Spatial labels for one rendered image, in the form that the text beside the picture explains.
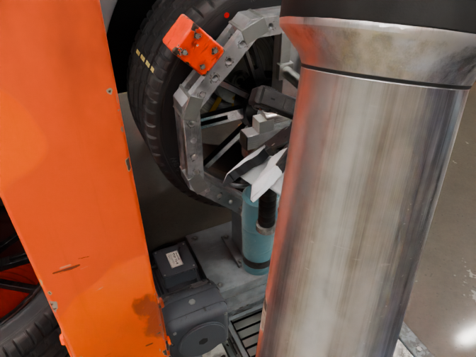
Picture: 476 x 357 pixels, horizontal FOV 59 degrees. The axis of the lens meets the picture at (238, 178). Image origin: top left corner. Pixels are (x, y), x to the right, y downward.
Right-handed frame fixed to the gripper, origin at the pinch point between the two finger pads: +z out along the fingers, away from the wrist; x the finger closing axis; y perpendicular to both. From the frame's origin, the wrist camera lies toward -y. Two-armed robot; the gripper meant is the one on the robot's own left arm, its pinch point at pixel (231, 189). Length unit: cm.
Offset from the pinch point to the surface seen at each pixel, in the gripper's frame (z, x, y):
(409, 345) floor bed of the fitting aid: -18, 54, 97
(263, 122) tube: -13.6, 13.4, -1.6
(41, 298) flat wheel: 48, 52, 3
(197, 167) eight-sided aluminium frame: -1.7, 39.3, 1.8
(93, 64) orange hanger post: 3.8, -8.2, -23.5
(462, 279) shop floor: -58, 76, 116
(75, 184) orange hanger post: 15.1, -1.2, -14.6
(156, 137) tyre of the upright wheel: 1.0, 43.3, -9.4
